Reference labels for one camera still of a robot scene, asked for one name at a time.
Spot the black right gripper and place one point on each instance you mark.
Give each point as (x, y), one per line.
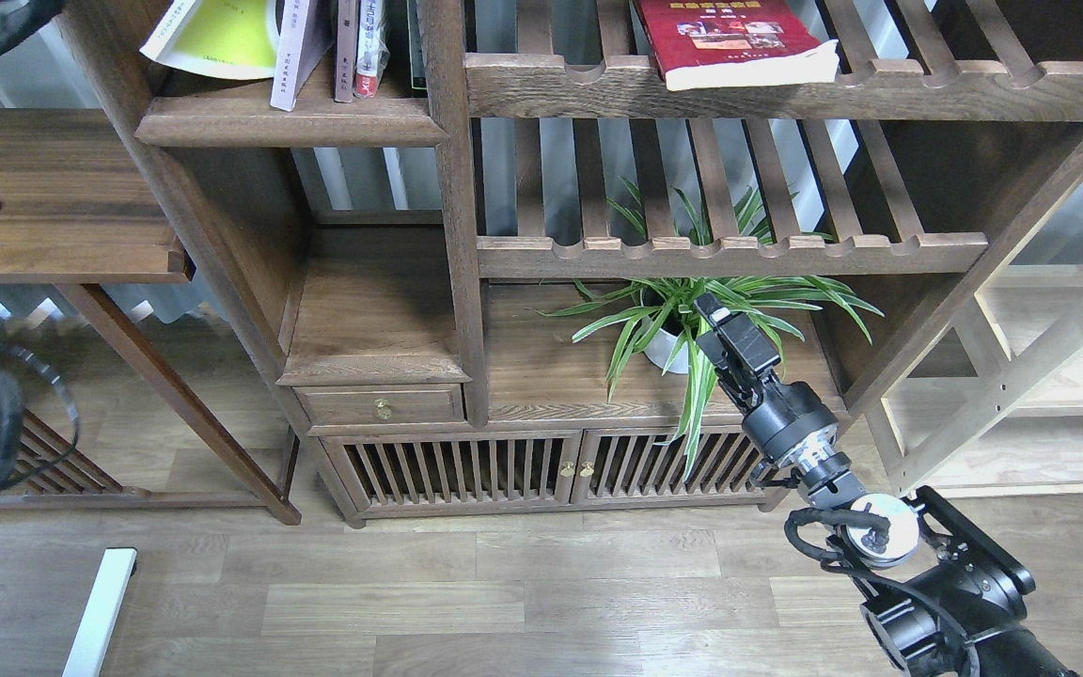
(787, 421)

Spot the yellow green book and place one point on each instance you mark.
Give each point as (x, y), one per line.
(230, 40)

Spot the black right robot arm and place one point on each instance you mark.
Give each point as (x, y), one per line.
(940, 596)

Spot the green spider plant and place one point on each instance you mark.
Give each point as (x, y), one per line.
(666, 303)

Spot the white plant pot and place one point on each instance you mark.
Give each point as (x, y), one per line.
(661, 350)

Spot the right slatted cabinet door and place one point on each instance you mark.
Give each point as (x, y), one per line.
(639, 469)

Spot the slatted cabinet door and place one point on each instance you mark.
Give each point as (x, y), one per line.
(639, 469)
(443, 474)

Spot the dark wooden bookshelf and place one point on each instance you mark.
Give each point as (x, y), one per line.
(398, 241)

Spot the left slatted cabinet door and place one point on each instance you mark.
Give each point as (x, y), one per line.
(443, 474)

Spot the dark upright book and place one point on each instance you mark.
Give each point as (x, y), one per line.
(417, 68)

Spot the white red upright book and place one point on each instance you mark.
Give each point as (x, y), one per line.
(371, 52)

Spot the brown upright book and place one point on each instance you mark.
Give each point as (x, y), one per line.
(346, 46)

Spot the white metal table leg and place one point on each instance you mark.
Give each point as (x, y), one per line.
(97, 625)

